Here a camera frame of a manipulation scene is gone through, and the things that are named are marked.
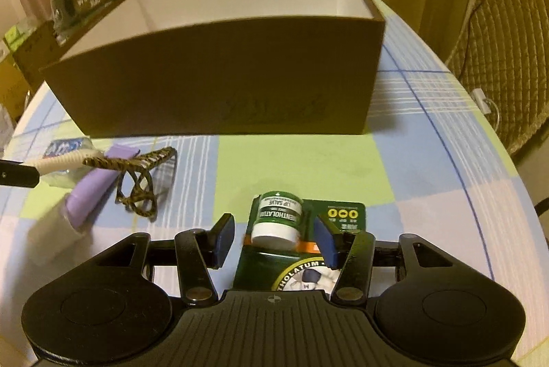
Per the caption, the brown cardboard box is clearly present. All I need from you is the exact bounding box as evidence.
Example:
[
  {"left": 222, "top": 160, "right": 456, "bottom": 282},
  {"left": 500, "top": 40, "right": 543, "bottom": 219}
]
[{"left": 38, "top": 0, "right": 386, "bottom": 137}]

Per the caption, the green lip balm package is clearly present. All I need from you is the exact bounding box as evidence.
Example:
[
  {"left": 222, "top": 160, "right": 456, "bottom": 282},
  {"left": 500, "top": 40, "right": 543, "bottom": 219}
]
[{"left": 233, "top": 190, "right": 366, "bottom": 294}]

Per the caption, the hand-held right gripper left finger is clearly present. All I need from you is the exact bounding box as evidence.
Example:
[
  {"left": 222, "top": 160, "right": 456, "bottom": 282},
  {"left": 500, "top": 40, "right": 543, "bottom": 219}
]
[{"left": 91, "top": 214, "right": 236, "bottom": 304}]

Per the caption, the blue floss pick box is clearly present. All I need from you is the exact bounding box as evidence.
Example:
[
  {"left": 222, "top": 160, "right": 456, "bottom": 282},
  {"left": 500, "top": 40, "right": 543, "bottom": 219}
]
[{"left": 42, "top": 137, "right": 94, "bottom": 174}]

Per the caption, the dark green food package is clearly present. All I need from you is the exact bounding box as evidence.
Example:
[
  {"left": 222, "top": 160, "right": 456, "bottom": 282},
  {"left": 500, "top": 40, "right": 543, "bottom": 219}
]
[{"left": 50, "top": 0, "right": 130, "bottom": 47}]

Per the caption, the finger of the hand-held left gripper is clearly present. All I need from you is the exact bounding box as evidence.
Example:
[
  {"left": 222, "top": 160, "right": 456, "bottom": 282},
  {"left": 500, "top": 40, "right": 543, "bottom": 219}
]
[{"left": 0, "top": 158, "right": 42, "bottom": 190}]

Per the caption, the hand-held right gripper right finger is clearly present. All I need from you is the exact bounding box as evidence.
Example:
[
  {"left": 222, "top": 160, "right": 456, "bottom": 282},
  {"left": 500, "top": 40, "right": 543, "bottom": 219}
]
[{"left": 312, "top": 217, "right": 456, "bottom": 302}]

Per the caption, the quilted chair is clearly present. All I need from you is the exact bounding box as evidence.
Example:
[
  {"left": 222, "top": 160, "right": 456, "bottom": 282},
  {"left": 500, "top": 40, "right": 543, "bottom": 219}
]
[{"left": 445, "top": 0, "right": 549, "bottom": 157}]

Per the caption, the checked cloth desktop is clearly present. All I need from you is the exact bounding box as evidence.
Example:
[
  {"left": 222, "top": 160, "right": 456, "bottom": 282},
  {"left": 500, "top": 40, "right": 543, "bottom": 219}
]
[{"left": 0, "top": 0, "right": 547, "bottom": 367}]

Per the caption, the purple slim box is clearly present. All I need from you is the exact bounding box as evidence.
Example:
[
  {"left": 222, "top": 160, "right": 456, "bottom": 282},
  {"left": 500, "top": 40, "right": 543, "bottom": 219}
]
[{"left": 68, "top": 144, "right": 141, "bottom": 229}]

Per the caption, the large cardboard box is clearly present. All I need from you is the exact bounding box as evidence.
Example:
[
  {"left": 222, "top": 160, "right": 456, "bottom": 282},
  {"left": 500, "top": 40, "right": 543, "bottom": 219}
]
[{"left": 0, "top": 19, "right": 61, "bottom": 125}]

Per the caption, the black metal frame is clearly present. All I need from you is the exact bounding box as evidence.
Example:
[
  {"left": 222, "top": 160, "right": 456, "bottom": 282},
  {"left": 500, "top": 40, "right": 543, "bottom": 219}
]
[{"left": 533, "top": 194, "right": 549, "bottom": 241}]

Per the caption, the white charger cable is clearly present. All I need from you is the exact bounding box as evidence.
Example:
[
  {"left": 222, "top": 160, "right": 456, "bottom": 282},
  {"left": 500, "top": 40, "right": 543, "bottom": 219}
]
[{"left": 471, "top": 87, "right": 502, "bottom": 125}]

